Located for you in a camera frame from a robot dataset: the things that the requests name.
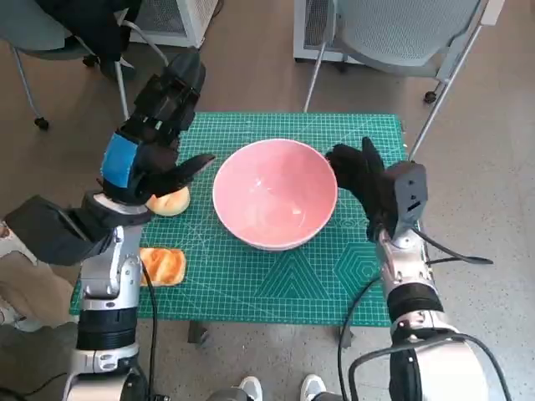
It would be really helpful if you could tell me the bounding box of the white shoe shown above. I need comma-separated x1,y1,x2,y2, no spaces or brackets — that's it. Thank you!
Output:
237,375,263,401
300,374,328,401

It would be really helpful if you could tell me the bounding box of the green cutting mat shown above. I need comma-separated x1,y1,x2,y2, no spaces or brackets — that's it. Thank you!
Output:
69,111,427,327

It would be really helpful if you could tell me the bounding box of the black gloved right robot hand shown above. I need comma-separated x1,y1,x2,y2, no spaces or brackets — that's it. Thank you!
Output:
324,136,398,243

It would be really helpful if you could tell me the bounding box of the thick black looping cable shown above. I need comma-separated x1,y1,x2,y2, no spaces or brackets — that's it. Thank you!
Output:
348,332,513,401

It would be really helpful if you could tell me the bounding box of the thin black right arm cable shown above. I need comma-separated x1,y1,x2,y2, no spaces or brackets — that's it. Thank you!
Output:
337,275,381,401

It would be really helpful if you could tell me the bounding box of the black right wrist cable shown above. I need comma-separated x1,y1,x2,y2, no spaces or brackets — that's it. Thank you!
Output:
415,229,495,266

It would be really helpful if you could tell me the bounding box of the person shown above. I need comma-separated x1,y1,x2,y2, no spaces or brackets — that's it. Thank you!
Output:
0,219,76,333

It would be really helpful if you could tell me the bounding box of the rectangular orange toy bread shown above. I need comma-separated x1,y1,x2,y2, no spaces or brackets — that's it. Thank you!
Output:
139,246,187,287

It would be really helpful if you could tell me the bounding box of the black jacket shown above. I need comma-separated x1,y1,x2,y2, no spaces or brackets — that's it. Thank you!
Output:
37,0,141,72

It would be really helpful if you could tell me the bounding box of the dark table leg bracket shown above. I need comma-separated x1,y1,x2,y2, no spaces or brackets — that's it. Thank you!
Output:
337,325,356,350
187,320,210,346

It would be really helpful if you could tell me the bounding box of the round toy bread bun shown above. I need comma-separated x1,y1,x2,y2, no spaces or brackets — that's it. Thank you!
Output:
145,185,191,217

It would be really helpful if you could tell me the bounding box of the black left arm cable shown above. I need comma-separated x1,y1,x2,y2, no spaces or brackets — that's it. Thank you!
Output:
140,258,159,401

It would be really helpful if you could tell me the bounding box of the teal seat chair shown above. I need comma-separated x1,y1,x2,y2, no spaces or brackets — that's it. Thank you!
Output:
0,0,172,129

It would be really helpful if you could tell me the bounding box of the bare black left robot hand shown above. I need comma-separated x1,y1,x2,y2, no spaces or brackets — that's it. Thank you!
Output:
96,52,217,206

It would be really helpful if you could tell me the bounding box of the white cabinet with mesh panel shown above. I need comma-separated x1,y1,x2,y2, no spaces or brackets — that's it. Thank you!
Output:
293,0,364,63
129,0,221,49

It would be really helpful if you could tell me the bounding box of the pink bowl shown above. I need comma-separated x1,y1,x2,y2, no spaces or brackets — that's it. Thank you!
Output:
212,140,339,251

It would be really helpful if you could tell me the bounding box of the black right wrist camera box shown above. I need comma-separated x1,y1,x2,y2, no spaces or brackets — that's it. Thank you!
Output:
386,160,428,247

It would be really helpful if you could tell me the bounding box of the grey mesh chair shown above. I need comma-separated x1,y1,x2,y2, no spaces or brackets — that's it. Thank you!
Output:
303,0,507,162

